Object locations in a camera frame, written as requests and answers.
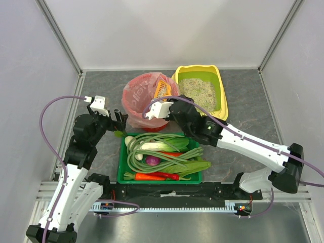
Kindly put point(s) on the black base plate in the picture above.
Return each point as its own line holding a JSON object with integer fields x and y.
{"x": 216, "y": 190}

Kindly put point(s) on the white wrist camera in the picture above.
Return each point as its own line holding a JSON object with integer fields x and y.
{"x": 157, "y": 109}
{"x": 97, "y": 104}

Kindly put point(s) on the pink plastic bin liner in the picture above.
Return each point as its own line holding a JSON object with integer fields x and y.
{"x": 138, "y": 93}

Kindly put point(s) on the purple onion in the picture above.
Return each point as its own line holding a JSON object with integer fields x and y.
{"x": 152, "y": 160}

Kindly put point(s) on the white small mushroom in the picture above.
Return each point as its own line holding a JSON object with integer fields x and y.
{"x": 139, "y": 157}

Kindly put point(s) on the grey slotted cable duct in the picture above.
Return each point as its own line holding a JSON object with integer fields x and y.
{"x": 105, "y": 206}

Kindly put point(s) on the yellow litter box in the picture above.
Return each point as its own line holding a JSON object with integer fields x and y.
{"x": 208, "y": 73}

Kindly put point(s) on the green lettuce leaf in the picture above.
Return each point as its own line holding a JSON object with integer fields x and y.
{"x": 187, "y": 167}

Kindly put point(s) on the orange carrot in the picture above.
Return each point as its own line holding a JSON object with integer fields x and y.
{"x": 169, "y": 154}
{"x": 142, "y": 177}

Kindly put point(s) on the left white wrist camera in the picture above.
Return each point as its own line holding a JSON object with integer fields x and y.
{"x": 97, "y": 104}

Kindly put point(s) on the white radish with leaves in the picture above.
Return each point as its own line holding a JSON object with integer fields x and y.
{"x": 128, "y": 139}

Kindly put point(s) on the orange litter scoop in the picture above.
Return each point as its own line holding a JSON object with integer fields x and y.
{"x": 163, "y": 89}

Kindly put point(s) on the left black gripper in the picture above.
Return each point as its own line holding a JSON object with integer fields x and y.
{"x": 111, "y": 121}

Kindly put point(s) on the orange carrot front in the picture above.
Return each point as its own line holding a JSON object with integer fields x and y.
{"x": 142, "y": 177}

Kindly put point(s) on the green long beans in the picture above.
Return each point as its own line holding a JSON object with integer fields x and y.
{"x": 180, "y": 142}

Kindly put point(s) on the green vegetable tray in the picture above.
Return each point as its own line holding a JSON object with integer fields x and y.
{"x": 196, "y": 178}

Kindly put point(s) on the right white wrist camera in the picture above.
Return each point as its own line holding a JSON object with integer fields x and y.
{"x": 157, "y": 109}

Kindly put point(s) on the red trash bin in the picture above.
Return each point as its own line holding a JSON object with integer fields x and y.
{"x": 156, "y": 129}

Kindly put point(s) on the orange carrot middle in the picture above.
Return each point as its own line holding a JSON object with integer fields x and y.
{"x": 169, "y": 154}

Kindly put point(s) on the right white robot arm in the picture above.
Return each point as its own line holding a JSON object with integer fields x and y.
{"x": 282, "y": 169}

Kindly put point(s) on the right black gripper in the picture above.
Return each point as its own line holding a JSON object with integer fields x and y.
{"x": 173, "y": 111}

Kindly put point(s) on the grey cat litter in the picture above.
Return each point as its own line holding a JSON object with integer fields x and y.
{"x": 203, "y": 93}

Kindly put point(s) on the red chili pepper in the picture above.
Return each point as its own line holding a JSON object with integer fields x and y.
{"x": 174, "y": 177}

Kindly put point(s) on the white green leek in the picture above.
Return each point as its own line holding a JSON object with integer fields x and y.
{"x": 157, "y": 146}

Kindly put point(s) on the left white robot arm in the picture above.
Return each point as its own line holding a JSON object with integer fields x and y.
{"x": 67, "y": 210}

